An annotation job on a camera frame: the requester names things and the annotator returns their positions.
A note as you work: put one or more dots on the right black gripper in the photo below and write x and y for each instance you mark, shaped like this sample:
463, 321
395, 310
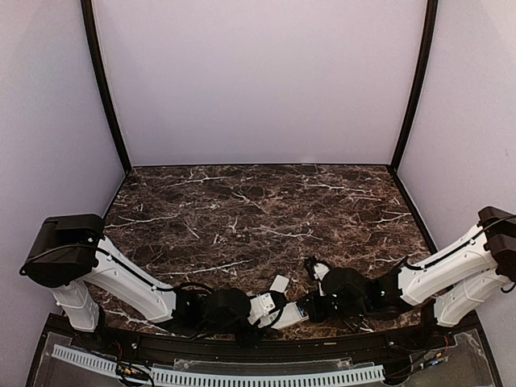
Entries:
315, 313

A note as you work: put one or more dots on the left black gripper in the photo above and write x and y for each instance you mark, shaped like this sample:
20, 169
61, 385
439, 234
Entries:
249, 337

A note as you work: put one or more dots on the white remote control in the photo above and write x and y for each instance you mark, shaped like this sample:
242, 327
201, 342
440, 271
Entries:
289, 317

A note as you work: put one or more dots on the white battery cover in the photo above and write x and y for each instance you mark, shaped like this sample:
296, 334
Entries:
279, 284

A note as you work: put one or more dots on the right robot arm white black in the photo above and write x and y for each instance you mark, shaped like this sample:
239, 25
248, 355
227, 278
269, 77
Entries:
457, 278

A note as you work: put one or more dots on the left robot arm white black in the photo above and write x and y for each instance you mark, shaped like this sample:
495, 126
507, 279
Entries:
71, 252

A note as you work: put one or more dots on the clear acrylic plate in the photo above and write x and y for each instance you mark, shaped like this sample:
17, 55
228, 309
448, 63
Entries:
240, 368

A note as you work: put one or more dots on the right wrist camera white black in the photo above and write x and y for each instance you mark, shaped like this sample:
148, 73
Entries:
317, 270

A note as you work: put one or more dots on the black front rail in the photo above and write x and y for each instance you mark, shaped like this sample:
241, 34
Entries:
145, 343

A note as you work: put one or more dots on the white slotted cable duct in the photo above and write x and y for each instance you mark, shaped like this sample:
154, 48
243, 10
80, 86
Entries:
162, 376

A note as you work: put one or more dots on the right black frame post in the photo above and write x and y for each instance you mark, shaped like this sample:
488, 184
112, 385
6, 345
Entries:
417, 84

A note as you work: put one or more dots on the black frame post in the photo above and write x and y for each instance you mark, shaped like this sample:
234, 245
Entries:
87, 11
417, 84

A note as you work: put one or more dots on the left black frame post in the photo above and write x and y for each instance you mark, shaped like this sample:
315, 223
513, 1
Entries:
87, 11

